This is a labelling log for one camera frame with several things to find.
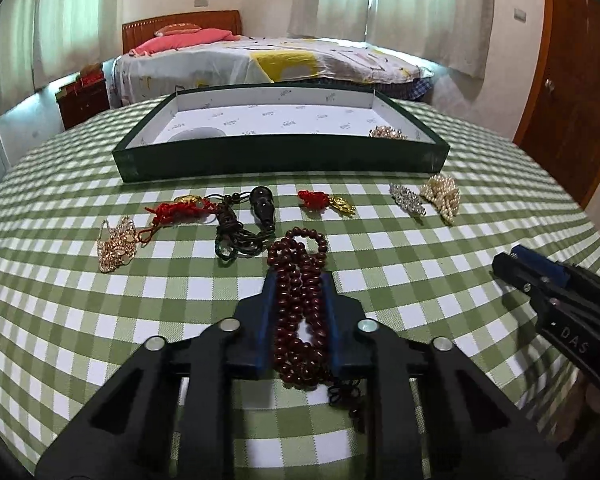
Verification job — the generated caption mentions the pink pillow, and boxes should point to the pink pillow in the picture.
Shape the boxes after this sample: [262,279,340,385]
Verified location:
[128,28,241,56]

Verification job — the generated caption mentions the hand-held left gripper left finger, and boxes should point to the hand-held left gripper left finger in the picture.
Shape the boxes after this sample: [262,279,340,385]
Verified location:
[34,274,281,480]

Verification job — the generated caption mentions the silver rhinestone brooch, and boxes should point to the silver rhinestone brooch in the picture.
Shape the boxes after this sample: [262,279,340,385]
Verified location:
[388,182,428,221]

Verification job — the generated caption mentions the red knot charm long cord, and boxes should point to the red knot charm long cord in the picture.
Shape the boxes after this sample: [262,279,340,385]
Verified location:
[138,193,220,246]

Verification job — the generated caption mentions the dark green shallow box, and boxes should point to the dark green shallow box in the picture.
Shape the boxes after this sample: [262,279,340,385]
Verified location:
[112,85,451,184]

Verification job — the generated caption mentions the gold chain bracelet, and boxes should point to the gold chain bracelet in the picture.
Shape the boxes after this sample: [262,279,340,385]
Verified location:
[96,215,140,274]

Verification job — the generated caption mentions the dark wooden nightstand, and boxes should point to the dark wooden nightstand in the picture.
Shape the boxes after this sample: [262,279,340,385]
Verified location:
[55,65,112,130]

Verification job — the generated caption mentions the wooden door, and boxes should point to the wooden door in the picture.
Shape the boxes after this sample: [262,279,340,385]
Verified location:
[512,0,600,207]

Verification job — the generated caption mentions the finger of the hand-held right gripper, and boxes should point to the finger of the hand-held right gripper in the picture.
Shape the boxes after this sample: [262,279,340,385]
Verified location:
[511,243,600,309]
[492,252,600,322]

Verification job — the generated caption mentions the wide white curtain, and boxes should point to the wide white curtain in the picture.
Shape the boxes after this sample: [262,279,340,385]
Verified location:
[0,0,124,107]

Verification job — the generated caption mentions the green checked tablecloth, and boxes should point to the green checked tablecloth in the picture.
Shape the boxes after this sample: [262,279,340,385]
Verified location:
[0,91,600,480]

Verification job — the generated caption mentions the blue plaid bed sheet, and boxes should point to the blue plaid bed sheet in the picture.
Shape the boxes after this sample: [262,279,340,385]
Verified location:
[275,76,434,102]

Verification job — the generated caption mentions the red knot gold charm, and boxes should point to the red knot gold charm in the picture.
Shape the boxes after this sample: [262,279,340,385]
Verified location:
[298,189,357,219]

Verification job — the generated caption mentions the wooden headboard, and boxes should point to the wooden headboard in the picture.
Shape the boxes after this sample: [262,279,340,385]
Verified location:
[121,10,244,56]

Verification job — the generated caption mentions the pearl and gold hair ornament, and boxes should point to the pearl and gold hair ornament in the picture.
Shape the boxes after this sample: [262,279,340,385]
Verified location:
[419,173,462,225]

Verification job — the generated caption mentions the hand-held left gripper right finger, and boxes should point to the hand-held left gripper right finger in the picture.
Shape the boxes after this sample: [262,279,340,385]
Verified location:
[321,272,566,480]

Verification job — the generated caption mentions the patterned small pillow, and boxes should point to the patterned small pillow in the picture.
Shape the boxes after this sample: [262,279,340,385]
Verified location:
[154,23,201,37]

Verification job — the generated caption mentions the dark red bead necklace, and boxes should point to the dark red bead necklace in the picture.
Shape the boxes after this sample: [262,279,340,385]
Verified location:
[267,227,365,418]

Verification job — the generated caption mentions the bed with pink pillows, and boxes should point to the bed with pink pillows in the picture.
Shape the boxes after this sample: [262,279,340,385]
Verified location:
[113,36,436,109]

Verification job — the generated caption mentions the black gourd pendant with cord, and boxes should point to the black gourd pendant with cord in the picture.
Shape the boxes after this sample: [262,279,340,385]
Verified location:
[214,186,277,263]

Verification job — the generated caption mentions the long white curtain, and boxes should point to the long white curtain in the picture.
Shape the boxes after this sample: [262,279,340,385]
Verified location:
[367,0,496,79]

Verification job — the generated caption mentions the gold jewelry piece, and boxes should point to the gold jewelry piece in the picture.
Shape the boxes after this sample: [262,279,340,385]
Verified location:
[369,125,409,140]

